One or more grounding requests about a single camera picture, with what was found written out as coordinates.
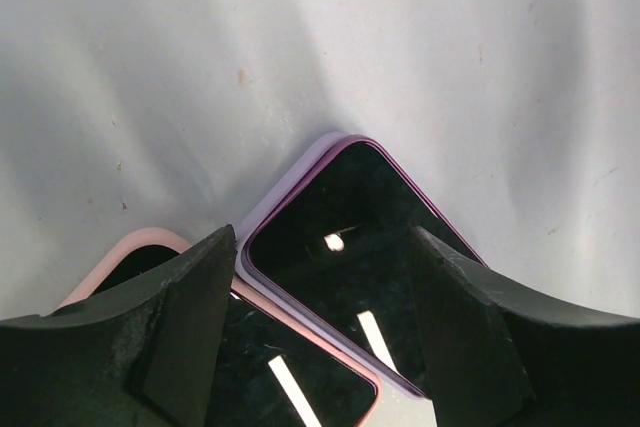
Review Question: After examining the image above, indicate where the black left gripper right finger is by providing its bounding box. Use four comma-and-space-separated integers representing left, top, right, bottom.
411, 228, 639, 426

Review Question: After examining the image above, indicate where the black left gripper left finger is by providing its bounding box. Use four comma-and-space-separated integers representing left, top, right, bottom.
1, 226, 236, 426

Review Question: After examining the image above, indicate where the purple smartphone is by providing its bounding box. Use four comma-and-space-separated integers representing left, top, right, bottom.
89, 243, 377, 427

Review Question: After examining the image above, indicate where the pink silicone phone case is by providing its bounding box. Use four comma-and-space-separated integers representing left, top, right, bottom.
57, 227, 384, 427

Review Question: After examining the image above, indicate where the black smartphone pink edge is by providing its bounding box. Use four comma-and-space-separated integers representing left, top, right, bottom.
245, 135, 489, 393

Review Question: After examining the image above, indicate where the lilac phone case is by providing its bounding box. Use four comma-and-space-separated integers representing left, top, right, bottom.
234, 130, 431, 400

